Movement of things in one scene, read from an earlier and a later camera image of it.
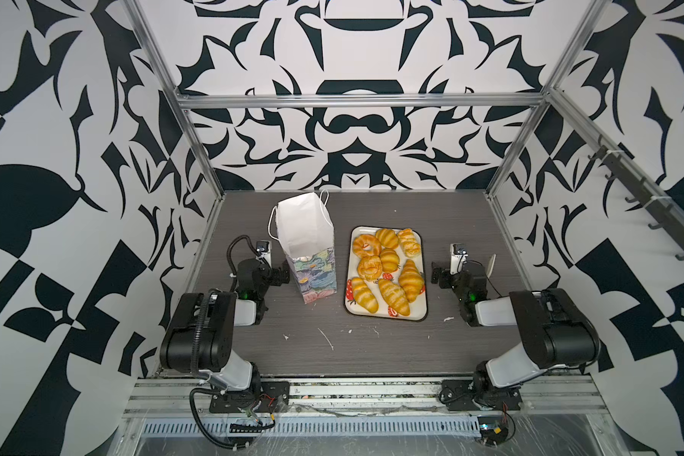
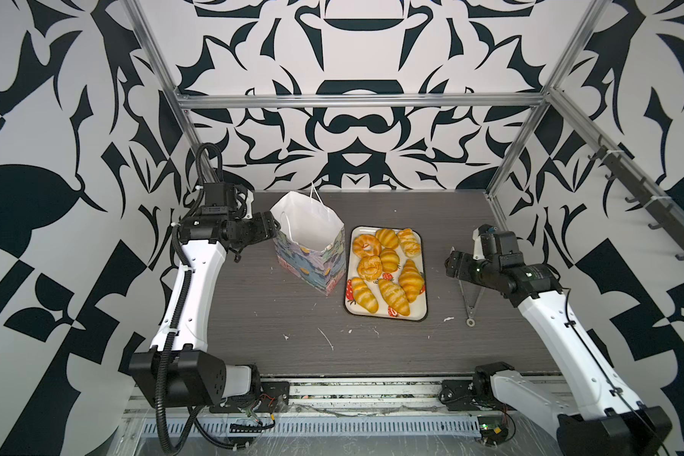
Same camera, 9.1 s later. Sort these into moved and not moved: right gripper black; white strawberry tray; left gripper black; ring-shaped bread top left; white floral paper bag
Moved: white floral paper bag; left gripper black; right gripper black
Not moved: white strawberry tray; ring-shaped bread top left
